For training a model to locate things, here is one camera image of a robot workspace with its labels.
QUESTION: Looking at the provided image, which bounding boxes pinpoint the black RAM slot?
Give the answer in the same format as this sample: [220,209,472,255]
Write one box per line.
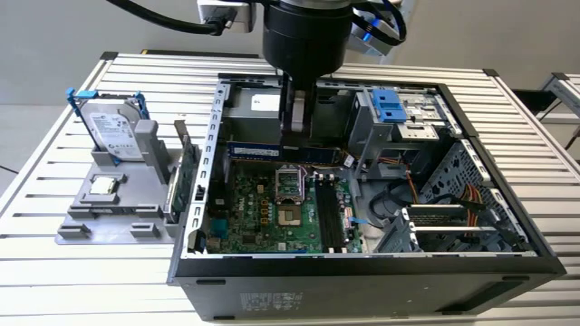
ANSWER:
[316,173,332,254]
[321,173,338,254]
[326,173,344,254]

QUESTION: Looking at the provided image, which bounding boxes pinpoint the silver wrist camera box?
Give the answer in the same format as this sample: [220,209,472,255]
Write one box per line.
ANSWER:
[197,0,256,34]

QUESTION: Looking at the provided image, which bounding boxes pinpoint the thick black camera cable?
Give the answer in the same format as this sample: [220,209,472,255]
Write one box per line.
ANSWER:
[106,0,237,37]

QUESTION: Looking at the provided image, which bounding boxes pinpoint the blue RAM stick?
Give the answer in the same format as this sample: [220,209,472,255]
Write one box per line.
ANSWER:
[225,140,344,166]

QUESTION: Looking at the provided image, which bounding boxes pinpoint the silver camera with blue light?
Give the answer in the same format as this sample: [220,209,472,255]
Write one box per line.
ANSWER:
[350,8,396,58]

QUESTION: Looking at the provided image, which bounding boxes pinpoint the CPU socket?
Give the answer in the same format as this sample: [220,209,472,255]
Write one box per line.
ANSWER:
[276,203,304,228]

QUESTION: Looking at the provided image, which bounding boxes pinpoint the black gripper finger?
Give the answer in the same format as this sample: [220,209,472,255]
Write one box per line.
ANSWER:
[276,71,318,152]

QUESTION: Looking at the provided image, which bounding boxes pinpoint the metal socket cover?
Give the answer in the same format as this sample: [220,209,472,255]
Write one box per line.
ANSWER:
[274,164,304,204]

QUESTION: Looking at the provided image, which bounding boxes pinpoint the green motherboard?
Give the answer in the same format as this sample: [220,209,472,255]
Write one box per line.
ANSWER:
[205,162,366,255]

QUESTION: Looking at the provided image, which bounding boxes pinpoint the grey parts rack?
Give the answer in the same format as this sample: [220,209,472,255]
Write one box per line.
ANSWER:
[53,118,182,245]

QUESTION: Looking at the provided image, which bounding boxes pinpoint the silver drive cage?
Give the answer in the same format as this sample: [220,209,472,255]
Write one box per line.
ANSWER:
[350,86,462,179]

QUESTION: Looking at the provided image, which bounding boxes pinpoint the aluminium frame table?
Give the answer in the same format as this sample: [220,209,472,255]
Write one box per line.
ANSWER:
[536,71,580,124]

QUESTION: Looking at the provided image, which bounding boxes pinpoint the silver CPU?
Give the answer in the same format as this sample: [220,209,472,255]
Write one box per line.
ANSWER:
[88,176,121,195]

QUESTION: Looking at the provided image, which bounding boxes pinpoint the black bar with yellow end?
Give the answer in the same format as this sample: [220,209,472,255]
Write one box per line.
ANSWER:
[138,48,262,58]

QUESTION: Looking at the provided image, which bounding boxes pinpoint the black open PC case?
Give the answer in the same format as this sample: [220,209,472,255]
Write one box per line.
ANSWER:
[165,73,568,322]

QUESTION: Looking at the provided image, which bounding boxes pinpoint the black cable loop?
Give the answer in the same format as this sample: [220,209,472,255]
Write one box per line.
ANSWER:
[369,185,409,229]

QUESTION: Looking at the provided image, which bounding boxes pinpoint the green graphics card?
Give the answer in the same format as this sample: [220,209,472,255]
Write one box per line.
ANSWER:
[162,118,202,225]

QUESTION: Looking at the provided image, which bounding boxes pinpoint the thin black camera cable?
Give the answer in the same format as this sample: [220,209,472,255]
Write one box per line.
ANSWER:
[348,0,409,48]

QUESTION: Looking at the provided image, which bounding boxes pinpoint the blue drive bay latch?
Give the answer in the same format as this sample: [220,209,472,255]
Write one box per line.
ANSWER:
[369,88,404,124]

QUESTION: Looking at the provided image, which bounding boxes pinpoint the hard disk in blue carrier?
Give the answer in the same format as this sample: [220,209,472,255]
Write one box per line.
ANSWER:
[65,87,153,164]

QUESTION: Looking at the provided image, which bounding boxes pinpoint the orange yellow power wires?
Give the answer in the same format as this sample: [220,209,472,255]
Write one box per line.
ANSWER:
[457,183,490,238]

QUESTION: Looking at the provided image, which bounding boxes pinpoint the perforated metal disk bay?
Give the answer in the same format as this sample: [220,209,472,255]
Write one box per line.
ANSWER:
[373,137,540,255]

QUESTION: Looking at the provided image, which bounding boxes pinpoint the grey power supply unit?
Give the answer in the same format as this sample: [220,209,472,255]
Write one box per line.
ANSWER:
[225,87,312,160]

